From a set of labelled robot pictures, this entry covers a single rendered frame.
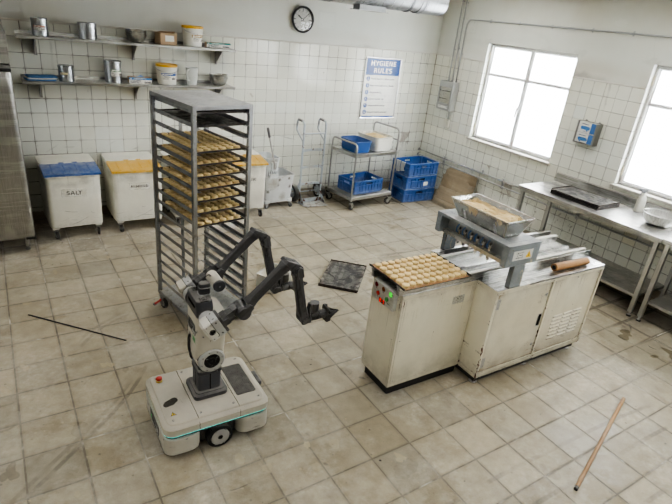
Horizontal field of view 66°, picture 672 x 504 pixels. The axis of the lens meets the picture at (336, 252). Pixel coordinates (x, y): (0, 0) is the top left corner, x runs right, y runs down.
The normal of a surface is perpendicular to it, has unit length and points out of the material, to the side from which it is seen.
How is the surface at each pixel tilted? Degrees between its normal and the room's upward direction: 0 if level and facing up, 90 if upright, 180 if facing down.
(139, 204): 94
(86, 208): 93
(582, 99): 90
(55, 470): 0
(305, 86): 90
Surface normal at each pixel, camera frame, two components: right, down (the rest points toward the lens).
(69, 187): 0.55, 0.45
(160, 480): 0.11, -0.91
